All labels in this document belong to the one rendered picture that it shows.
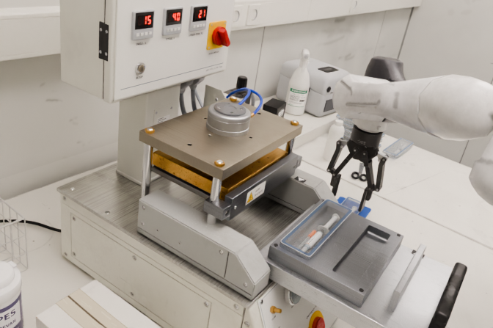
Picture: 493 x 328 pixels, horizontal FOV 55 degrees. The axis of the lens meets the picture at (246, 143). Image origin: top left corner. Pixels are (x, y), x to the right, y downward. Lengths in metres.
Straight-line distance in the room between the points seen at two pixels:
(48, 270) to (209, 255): 0.42
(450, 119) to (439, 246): 0.66
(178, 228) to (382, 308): 0.34
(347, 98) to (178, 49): 0.37
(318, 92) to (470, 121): 1.12
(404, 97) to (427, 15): 2.43
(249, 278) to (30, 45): 0.71
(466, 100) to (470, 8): 2.47
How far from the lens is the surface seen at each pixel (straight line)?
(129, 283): 0.96
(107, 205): 0.95
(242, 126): 0.84
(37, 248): 1.15
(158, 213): 0.82
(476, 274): 1.36
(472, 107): 0.79
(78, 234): 1.02
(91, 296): 0.90
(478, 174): 0.78
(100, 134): 1.42
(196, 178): 0.82
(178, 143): 0.79
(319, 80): 1.85
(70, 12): 0.86
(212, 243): 0.77
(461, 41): 3.26
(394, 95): 0.90
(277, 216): 0.97
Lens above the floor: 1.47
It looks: 26 degrees down
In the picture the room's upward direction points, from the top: 10 degrees clockwise
